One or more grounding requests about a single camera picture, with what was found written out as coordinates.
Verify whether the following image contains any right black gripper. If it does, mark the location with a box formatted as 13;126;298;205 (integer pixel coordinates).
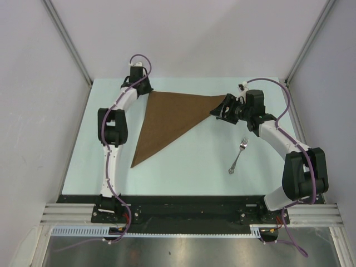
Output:
210;93;251;125

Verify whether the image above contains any brown cloth napkin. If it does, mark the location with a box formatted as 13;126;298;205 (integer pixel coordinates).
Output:
131;91;225;168

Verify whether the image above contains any silver fork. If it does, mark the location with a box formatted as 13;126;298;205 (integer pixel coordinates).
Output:
228;137;249;175

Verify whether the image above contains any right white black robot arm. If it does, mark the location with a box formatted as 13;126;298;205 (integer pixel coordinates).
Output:
210;90;329;223

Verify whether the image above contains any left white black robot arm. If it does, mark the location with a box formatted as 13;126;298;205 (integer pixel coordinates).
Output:
97;62;152;223

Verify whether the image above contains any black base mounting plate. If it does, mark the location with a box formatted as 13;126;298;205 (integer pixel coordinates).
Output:
57;195;307;225

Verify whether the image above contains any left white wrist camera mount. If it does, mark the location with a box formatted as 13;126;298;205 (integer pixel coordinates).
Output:
129;61;144;67

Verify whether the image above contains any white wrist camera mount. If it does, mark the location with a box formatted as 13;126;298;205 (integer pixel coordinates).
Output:
238;81;249;102
129;61;144;67

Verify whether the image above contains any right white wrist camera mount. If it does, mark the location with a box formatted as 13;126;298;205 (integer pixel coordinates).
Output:
238;81;249;102

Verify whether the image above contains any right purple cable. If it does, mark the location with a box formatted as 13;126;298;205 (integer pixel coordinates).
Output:
241;77;319;256

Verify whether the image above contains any right side aluminium rail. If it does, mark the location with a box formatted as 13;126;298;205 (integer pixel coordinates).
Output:
279;79;320;197

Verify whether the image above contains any aluminium rail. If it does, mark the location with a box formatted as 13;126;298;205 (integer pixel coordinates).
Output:
40;204;344;227
279;79;320;197

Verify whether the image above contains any left aluminium corner post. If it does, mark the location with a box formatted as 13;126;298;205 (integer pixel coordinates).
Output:
41;0;93;88

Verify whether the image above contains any aluminium corner post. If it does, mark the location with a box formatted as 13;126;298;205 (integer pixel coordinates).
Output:
41;0;93;88
284;0;338;86

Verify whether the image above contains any right aluminium corner post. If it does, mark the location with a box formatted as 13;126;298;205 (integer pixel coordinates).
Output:
284;0;338;86

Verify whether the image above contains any white slotted cable duct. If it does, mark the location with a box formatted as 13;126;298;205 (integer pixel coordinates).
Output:
51;224;264;239

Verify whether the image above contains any aluminium front rail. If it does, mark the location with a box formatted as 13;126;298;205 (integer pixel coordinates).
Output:
40;204;344;227

